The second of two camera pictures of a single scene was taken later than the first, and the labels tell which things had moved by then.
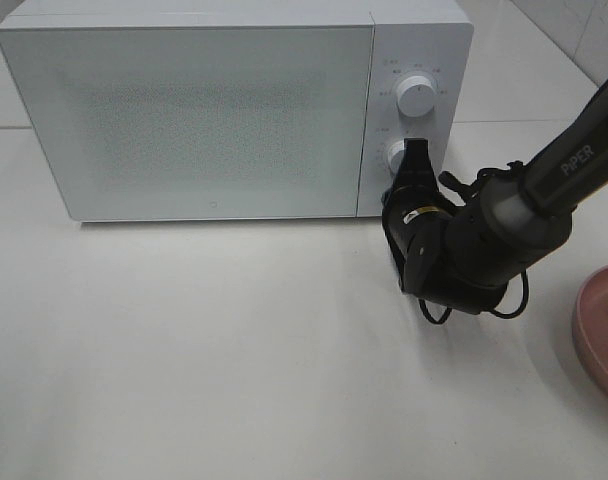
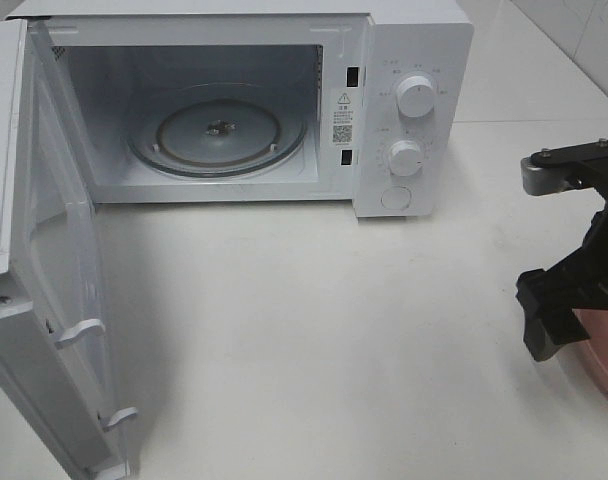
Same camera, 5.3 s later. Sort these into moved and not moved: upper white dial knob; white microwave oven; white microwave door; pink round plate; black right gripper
Moved: black right gripper; white microwave door
Not moved: upper white dial knob; white microwave oven; pink round plate
